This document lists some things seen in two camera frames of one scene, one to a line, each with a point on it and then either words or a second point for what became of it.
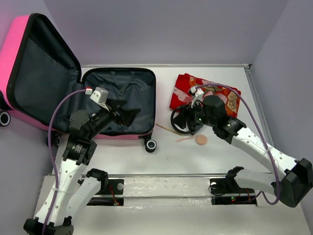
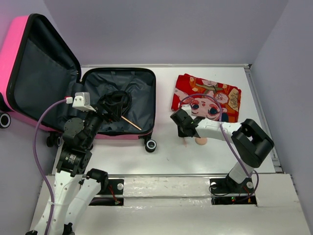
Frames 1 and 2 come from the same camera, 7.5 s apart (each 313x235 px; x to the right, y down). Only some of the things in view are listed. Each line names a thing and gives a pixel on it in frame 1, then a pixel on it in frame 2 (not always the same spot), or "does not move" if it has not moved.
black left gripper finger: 127,116 → 115,115
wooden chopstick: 168,129 → 135,126
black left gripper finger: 118,103 → 106,101
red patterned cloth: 182,96 does not move
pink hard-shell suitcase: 36,72 does not move
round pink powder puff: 201,139 does not move
